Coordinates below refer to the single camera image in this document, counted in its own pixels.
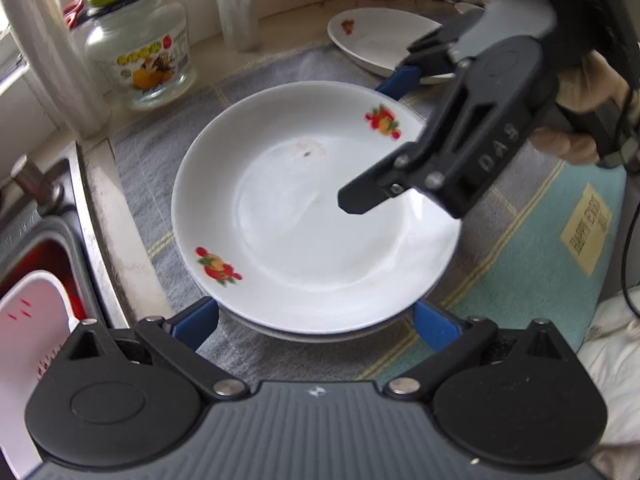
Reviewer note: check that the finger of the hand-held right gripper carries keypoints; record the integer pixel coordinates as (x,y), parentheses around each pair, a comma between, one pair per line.
(365,197)
(402,80)

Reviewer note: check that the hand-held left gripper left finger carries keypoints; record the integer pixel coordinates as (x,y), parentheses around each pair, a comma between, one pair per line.
(200,319)

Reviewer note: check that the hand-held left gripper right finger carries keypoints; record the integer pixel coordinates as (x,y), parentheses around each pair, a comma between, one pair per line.
(432,324)

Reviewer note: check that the small white fruit-print plate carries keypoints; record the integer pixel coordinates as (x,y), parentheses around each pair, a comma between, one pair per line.
(377,40)

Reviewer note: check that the large white fruit-print plate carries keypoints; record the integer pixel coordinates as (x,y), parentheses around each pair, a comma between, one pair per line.
(300,245)

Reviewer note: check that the stained white fruit-print plate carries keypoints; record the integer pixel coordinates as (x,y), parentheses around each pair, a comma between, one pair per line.
(310,336)

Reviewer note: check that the person's right hand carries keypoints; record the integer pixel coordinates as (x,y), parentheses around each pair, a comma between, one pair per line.
(585,85)

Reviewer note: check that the grey blue checkered towel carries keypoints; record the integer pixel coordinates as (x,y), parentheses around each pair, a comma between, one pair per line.
(500,280)

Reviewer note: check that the stainless steel sink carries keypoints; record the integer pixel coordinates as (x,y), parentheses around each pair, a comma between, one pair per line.
(95,220)

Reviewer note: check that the white plastic colander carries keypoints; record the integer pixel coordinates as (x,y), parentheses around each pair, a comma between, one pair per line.
(30,325)

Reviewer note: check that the white cloth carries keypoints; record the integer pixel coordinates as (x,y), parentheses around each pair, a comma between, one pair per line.
(615,355)

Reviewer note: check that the metal sink knob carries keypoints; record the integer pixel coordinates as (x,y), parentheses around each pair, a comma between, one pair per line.
(32,182)

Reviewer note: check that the glass jar green lid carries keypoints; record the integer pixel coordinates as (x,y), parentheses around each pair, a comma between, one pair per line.
(140,45)

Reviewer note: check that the small red plastic object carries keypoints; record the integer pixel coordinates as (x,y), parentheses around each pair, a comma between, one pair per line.
(75,12)

